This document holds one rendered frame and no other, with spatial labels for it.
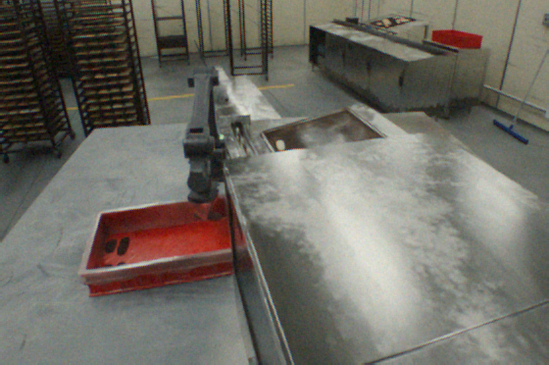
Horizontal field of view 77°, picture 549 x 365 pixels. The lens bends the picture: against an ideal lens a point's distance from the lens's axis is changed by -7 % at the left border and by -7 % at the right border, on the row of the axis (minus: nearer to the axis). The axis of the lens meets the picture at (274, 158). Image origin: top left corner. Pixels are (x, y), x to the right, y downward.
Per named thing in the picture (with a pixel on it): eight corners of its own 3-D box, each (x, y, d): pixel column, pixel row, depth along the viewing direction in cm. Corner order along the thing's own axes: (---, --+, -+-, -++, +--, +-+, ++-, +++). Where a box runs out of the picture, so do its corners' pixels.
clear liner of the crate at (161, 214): (101, 231, 132) (94, 209, 127) (231, 212, 142) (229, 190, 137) (84, 300, 103) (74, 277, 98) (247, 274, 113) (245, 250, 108)
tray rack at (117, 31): (90, 162, 359) (44, -31, 277) (101, 138, 410) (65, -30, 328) (151, 155, 371) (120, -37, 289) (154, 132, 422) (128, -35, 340)
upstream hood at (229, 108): (200, 76, 316) (199, 66, 312) (221, 74, 320) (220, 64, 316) (220, 130, 209) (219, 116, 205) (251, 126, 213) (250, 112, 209)
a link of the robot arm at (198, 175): (214, 133, 106) (183, 135, 105) (211, 152, 96) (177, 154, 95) (217, 170, 112) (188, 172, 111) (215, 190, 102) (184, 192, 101)
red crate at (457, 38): (430, 40, 454) (431, 29, 448) (451, 39, 464) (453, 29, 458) (459, 48, 411) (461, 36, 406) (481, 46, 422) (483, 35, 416)
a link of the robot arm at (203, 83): (220, 78, 137) (190, 79, 136) (218, 65, 133) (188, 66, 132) (217, 156, 105) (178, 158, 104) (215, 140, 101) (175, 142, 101)
